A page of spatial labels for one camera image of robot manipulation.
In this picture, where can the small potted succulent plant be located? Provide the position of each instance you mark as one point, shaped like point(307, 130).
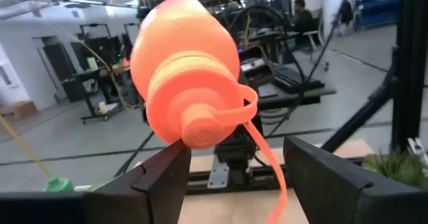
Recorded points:
point(398, 167)

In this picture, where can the orange squeeze bottle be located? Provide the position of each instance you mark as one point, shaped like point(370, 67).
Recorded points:
point(187, 67)

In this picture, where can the person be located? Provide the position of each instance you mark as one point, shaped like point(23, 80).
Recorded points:
point(302, 20)

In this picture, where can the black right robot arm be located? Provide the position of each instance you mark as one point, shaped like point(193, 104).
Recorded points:
point(235, 153)

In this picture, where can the brown cardboard box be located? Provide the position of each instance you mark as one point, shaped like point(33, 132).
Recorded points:
point(18, 110)

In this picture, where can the green squeeze bottle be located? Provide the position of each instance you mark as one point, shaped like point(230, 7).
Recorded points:
point(58, 185)

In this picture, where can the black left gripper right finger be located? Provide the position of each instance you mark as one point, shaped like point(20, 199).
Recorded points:
point(351, 200)

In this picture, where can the dark grey side desk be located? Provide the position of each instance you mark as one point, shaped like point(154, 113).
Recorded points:
point(301, 95)

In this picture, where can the workbench with clutter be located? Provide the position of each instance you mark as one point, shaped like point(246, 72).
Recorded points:
point(97, 77)

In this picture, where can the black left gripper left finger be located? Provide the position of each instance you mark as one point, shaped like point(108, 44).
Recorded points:
point(100, 207)

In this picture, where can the black aluminium table frame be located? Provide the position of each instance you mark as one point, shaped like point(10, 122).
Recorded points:
point(408, 67)

